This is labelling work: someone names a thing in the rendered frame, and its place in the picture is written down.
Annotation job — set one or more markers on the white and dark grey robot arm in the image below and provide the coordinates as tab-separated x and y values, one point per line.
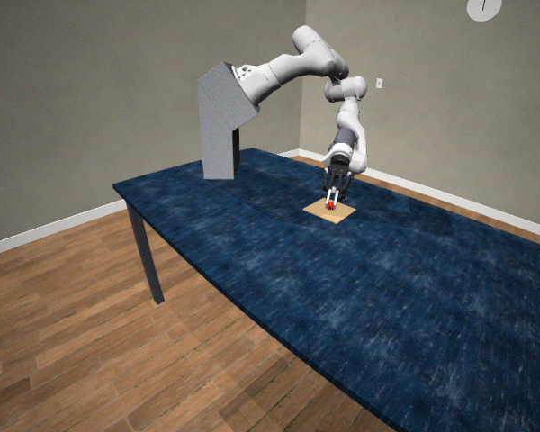
318	59

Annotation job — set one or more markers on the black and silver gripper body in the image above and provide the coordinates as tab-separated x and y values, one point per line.
339	161

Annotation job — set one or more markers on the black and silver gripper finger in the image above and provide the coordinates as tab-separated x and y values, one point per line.
343	190
328	188

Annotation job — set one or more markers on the tan flat mat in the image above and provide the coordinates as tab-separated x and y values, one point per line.
335	216

